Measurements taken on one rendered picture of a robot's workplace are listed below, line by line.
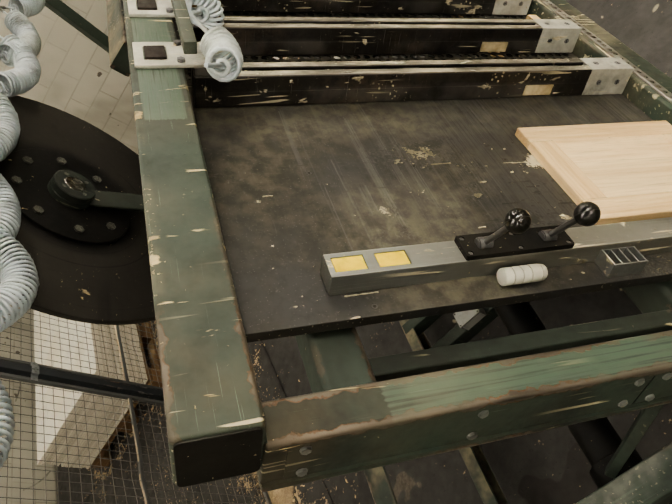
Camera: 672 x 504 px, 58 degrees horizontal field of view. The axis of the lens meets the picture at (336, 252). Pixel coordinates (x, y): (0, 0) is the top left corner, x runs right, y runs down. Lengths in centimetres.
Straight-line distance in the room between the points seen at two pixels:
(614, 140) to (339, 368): 88
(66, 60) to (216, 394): 595
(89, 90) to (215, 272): 587
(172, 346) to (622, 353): 60
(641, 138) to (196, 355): 115
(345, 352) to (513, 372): 24
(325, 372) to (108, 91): 591
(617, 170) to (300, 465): 92
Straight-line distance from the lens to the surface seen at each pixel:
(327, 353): 89
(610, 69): 170
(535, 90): 160
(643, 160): 147
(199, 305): 76
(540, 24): 185
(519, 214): 90
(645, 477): 157
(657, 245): 121
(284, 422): 72
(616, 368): 91
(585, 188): 128
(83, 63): 653
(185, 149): 101
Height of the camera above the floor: 224
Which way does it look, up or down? 37 degrees down
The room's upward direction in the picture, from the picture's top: 67 degrees counter-clockwise
